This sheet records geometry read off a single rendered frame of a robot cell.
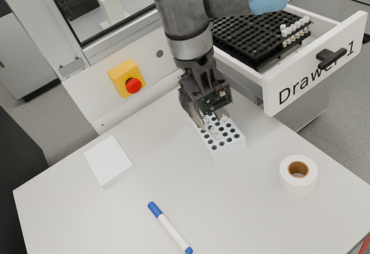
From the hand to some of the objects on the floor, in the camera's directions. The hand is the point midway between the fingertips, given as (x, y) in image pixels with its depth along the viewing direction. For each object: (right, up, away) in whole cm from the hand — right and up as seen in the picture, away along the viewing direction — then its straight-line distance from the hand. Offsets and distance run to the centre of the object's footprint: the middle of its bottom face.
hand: (208, 118), depth 68 cm
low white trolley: (+9, -68, +51) cm, 85 cm away
